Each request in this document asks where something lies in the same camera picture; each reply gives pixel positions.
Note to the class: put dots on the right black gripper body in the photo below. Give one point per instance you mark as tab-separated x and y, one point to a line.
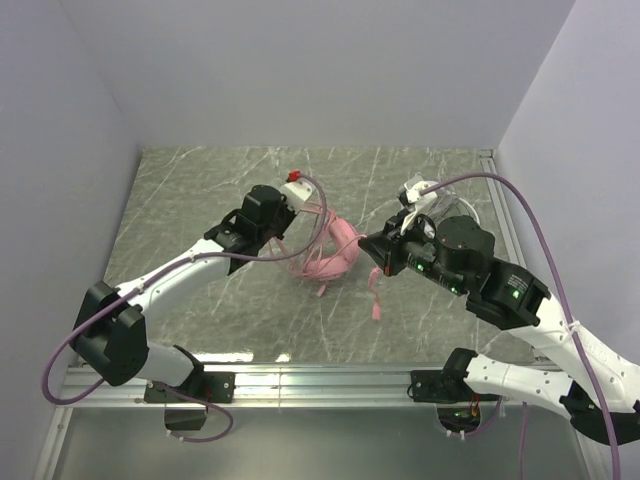
391	248

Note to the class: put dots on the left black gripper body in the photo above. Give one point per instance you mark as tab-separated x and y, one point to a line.
282	220

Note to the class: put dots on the pink headset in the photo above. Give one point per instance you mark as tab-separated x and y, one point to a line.
332	255

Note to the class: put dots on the white headset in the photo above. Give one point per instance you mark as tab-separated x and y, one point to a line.
448	203

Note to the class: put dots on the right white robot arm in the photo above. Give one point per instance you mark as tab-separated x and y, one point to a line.
590	380

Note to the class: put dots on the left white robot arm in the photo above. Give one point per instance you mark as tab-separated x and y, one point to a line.
115	343

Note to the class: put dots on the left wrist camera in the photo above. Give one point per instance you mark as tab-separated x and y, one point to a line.
297	190

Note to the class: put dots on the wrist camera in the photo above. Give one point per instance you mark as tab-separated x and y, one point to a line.
297	190
414	201

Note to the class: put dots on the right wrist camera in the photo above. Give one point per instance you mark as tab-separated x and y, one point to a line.
414	201

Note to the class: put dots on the right side aluminium rail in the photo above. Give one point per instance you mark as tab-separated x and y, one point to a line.
509	235

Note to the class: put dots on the aluminium rail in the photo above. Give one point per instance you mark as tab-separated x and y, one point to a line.
285	385
509	235

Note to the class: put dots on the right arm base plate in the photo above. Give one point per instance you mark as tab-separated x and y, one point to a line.
436	387

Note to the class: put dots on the front aluminium rail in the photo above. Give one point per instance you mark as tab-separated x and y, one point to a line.
285	385

